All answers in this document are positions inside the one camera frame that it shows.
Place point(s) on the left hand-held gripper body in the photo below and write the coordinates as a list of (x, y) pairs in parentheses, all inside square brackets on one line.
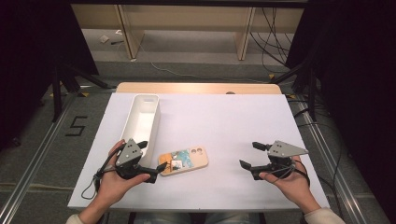
[(127, 155)]

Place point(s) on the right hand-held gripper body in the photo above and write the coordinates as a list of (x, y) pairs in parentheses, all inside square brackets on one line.
[(281, 151)]

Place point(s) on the white long plastic bin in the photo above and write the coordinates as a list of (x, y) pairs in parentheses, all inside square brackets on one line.
[(141, 121)]

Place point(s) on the person's left hand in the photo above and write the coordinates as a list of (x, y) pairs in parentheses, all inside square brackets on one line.
[(112, 186)]

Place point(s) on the person's right hand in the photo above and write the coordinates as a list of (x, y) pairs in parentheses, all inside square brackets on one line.
[(294, 186)]

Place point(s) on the white table mat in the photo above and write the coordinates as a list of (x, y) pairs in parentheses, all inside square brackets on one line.
[(218, 124)]

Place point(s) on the black metal stand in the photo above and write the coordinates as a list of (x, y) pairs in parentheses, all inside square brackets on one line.
[(312, 93), (57, 93)]

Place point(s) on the yellow tape marker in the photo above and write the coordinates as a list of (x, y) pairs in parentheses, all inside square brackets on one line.
[(271, 76), (84, 94)]

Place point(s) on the wooden table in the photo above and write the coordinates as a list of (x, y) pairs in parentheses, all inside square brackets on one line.
[(186, 88)]

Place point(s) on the black pen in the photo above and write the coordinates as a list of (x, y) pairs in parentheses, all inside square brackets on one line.
[(117, 42)]

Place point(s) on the black curtain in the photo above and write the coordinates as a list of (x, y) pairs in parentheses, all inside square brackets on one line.
[(358, 77), (31, 62)]

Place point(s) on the small white floor object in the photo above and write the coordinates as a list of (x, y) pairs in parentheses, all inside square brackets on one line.
[(104, 39)]

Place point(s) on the beige wooden shelf unit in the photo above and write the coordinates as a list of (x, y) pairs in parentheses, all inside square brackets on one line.
[(186, 17)]

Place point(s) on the aluminium floor rail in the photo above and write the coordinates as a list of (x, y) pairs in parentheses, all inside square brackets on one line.
[(338, 186), (35, 165)]

